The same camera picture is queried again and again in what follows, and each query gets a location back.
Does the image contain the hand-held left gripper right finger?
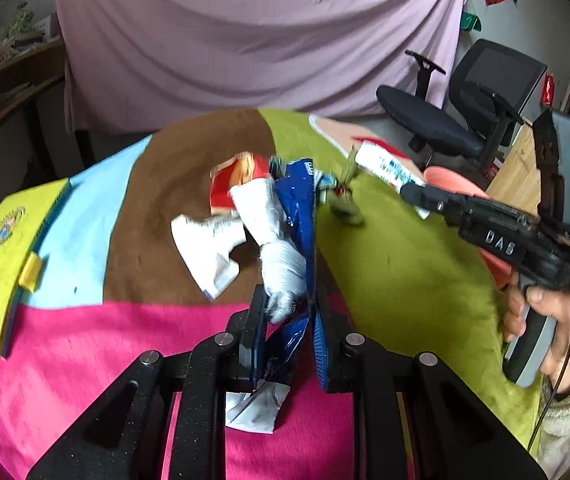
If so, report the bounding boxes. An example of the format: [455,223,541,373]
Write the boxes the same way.
[311,289,549,480]

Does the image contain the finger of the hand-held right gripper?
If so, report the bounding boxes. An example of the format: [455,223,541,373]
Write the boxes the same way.
[399,181,470,227]

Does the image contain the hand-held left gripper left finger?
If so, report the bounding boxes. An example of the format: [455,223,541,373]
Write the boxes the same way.
[28,284,271,480]

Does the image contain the salmon pink plastic basin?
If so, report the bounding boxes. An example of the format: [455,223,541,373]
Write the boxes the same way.
[422,166,512,292]

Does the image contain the white toothpaste box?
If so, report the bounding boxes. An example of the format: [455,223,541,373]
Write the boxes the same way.
[355,140,428,194]

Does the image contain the silver wrapper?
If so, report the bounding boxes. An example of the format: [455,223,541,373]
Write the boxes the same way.
[229,175,310,325]

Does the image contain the blue snack wrapper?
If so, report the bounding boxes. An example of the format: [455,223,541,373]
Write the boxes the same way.
[225,159,328,433]

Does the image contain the light wooden cabinet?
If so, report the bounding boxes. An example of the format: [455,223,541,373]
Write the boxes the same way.
[485,121,548,217]

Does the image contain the black office chair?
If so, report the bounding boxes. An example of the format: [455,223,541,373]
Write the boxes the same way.
[376,40,549,169]

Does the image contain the white crumpled wrapper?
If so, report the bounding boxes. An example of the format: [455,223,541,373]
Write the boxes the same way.
[171,214,247,302]

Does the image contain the multicoloured patchwork blanket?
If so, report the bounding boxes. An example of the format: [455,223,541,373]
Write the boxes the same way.
[0,107,546,480]

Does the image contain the red yellow snack packet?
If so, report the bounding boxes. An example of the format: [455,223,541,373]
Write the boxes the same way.
[209,152,272,217]

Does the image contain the green hanging object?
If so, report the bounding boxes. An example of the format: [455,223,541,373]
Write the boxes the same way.
[459,10,484,32]

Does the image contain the pink cloth backdrop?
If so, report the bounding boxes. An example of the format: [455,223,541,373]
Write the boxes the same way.
[54,0,468,134]

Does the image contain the yellow book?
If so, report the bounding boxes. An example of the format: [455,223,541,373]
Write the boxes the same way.
[0,177,72,359]

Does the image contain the wooden shelf unit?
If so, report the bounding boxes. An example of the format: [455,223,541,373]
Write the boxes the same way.
[0,39,67,157]

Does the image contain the stack of papers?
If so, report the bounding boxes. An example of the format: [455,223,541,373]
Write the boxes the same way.
[0,0,62,82]

